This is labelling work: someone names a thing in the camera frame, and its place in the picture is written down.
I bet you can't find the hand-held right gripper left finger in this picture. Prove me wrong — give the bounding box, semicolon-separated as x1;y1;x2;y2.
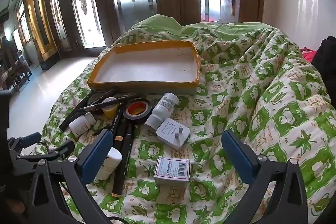
30;130;114;224

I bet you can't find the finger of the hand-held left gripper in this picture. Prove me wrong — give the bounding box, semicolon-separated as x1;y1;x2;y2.
16;141;75;161
8;132;42;152

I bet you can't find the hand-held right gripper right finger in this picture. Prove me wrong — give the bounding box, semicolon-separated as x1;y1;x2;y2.
221;130;308;224

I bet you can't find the small white bottle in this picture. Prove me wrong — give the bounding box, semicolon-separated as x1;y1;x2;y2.
94;147;123;183
69;112;97;138

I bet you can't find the black marker with orange ends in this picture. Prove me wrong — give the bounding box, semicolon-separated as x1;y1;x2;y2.
112;135;125;198

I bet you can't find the long black pen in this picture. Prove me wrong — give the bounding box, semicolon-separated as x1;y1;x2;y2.
59;89;118;132

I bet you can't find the black tape roll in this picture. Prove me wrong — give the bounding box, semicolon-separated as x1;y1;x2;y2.
122;99;153;126

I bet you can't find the small white barcode box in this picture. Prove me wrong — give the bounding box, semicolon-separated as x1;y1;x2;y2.
154;157;191;183

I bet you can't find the white power adapter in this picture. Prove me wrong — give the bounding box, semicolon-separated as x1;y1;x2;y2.
156;119;190;150

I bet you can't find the large white green-label bottle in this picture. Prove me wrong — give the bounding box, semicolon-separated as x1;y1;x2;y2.
145;92;180;133

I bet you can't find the yellow-edged white box tray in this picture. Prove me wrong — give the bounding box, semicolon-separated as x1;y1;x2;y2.
87;40;201;96

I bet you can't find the small yellow jar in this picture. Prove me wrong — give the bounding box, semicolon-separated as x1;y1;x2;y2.
101;97;120;119

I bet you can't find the dark wooden chair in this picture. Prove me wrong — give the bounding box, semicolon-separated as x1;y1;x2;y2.
0;35;32;92

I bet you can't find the green printed blanket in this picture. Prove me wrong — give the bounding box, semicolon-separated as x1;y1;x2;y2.
34;14;327;224

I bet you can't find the yellow framed glass door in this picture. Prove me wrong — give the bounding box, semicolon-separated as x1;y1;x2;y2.
24;0;59;63

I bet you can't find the red cloth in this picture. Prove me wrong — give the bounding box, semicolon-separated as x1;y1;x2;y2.
301;47;319;63

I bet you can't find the black cloth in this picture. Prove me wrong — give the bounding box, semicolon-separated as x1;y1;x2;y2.
311;35;336;98

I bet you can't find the narrow brown glass door panel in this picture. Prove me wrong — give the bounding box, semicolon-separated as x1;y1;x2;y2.
42;0;72;55

